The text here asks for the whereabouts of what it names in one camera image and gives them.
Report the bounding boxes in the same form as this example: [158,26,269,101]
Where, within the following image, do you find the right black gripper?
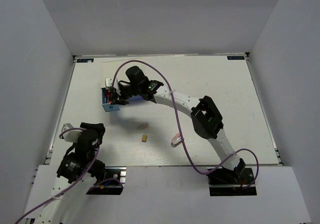
[111,83,142,105]

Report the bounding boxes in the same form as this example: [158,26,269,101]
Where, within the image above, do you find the small blue drawer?
[101,88,120,112]

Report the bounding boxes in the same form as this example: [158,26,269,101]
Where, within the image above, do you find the pink cap highlighter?
[105,91,110,102]

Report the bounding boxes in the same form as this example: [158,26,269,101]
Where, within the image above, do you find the pink white mini stapler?
[171,133,182,148]

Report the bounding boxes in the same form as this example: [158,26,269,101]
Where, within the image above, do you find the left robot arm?
[34,122,106,223]

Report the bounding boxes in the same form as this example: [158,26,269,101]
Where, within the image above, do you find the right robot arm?
[105,66,246,183]

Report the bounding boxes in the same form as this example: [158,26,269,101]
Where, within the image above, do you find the grey white eraser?
[137,123,149,130]

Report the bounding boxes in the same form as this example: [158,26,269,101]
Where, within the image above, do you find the white drawer cabinet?
[101,58,144,88]

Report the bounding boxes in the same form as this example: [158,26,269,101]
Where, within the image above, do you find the tan yellow eraser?
[141,135,148,142]

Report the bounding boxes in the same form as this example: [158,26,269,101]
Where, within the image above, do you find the left corner label sticker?
[76,58,94,63]

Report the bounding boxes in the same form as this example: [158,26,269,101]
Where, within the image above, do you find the corner label sticker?
[227,56,245,60]
[76,58,94,63]

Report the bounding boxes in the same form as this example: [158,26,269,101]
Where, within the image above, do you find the right corner label sticker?
[227,56,245,60]

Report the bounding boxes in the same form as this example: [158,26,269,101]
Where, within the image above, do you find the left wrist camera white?
[59,123,82,143]

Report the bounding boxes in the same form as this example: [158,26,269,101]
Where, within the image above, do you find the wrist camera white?
[59,123,82,143]
[105,78,120,95]

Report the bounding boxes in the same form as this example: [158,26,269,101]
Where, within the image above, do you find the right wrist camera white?
[105,78,120,95]

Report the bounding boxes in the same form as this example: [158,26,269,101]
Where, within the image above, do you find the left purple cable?
[13,127,125,224]

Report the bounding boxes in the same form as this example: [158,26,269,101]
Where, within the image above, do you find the purple cable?
[111,60,259,190]
[13,127,125,224]

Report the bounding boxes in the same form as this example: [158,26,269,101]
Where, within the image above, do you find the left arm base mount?
[86,167,127,196]

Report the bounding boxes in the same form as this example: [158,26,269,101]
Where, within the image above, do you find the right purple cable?
[111,60,259,190]

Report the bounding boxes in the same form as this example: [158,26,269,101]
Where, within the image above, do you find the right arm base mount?
[207,167,257,196]

